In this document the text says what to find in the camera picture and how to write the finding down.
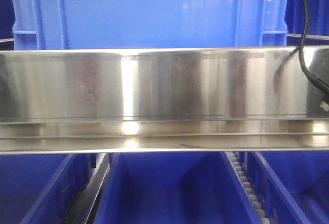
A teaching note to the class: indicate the dark blue bin lower middle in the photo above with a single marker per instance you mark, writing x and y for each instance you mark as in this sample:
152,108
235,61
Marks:
174,187

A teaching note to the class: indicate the dark blue bin lower right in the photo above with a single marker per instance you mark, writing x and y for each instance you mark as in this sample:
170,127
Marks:
291,186

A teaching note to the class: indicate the dark blue bin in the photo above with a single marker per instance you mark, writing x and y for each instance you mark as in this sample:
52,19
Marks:
42,188
7,18
318,17
291,186
174,187

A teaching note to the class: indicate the stainless steel shelf rail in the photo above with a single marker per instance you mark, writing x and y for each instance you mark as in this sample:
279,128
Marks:
156,100

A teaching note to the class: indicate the dark blue bin upper right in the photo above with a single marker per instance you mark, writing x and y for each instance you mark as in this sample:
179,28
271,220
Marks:
318,17

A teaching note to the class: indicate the dark blue bin upper left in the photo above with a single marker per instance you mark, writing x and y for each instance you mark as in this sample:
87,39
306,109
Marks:
7,18

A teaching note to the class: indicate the dark blue bin lower left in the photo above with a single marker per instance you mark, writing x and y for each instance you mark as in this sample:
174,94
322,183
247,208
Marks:
42,188

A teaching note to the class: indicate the steel divider rail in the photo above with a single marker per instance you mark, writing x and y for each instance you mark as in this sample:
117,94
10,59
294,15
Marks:
85,207

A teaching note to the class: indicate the light blue plastic bin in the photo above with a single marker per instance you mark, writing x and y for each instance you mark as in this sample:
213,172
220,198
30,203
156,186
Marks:
96,24

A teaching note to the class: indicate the white roller track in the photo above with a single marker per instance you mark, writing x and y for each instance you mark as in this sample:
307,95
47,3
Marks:
248,189

